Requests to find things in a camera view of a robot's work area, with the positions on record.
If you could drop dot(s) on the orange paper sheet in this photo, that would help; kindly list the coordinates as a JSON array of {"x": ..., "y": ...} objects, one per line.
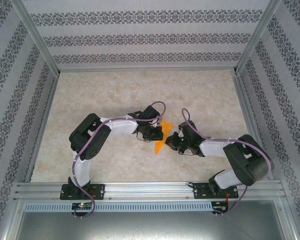
[{"x": 167, "y": 127}]

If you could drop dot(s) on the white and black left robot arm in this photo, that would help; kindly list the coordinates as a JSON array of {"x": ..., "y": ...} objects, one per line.
[{"x": 122, "y": 125}]

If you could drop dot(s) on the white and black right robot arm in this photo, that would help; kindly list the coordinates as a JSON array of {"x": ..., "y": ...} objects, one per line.
[{"x": 212, "y": 148}]

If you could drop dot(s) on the circuit board with blue light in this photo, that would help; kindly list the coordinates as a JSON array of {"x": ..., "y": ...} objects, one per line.
[{"x": 218, "y": 207}]

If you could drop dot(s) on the grey metal panel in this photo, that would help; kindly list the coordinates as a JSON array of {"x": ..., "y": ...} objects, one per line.
[{"x": 150, "y": 225}]

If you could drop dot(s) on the circuit board with green light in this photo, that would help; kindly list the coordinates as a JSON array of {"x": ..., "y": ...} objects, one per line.
[{"x": 82, "y": 205}]

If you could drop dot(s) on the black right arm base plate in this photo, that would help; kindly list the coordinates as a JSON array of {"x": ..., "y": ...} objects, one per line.
[{"x": 200, "y": 191}]

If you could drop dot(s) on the aluminium mounting rail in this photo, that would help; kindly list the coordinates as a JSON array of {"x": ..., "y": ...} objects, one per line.
[{"x": 145, "y": 190}]

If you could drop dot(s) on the aluminium frame crossbar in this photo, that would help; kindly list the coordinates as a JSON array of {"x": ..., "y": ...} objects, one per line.
[{"x": 145, "y": 69}]

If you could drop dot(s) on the aluminium table edge rail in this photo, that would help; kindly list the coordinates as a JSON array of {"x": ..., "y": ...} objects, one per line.
[
  {"x": 248, "y": 112},
  {"x": 47, "y": 112}
]

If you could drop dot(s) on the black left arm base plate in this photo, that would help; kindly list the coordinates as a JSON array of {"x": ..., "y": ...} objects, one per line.
[{"x": 97, "y": 191}]

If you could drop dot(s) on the aluminium frame post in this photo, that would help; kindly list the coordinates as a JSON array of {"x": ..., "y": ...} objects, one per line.
[
  {"x": 39, "y": 40},
  {"x": 257, "y": 37}
]

